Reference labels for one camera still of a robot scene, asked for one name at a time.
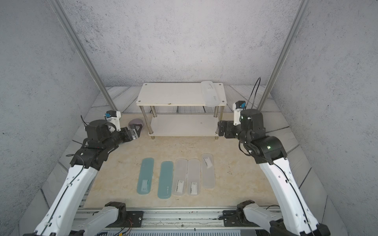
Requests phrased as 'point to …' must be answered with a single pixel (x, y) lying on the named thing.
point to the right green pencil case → (165, 191)
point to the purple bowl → (137, 121)
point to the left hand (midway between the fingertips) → (137, 126)
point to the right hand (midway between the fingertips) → (227, 122)
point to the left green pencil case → (145, 176)
